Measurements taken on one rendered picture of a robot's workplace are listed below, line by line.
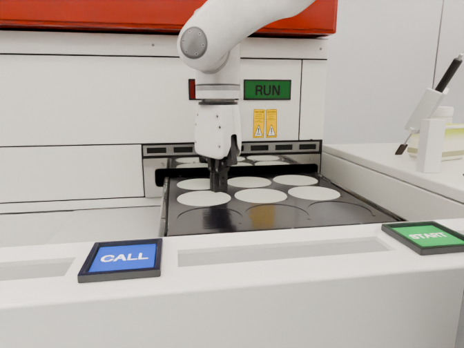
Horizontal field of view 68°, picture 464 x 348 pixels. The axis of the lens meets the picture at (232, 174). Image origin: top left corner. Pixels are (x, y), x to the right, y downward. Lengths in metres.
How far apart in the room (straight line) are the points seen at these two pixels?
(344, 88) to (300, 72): 1.72
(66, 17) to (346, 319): 0.73
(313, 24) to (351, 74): 1.78
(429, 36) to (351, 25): 0.59
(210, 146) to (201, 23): 0.22
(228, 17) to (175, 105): 0.33
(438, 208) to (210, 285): 0.41
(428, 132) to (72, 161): 0.72
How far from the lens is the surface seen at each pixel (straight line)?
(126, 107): 0.84
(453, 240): 0.36
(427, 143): 0.62
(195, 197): 0.65
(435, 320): 0.33
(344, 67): 2.60
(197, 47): 0.56
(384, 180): 0.68
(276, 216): 0.56
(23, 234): 0.96
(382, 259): 0.30
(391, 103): 2.79
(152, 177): 0.84
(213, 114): 0.63
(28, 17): 0.84
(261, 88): 0.86
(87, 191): 0.89
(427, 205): 0.60
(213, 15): 0.56
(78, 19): 0.82
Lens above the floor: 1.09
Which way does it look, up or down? 13 degrees down
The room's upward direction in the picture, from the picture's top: straight up
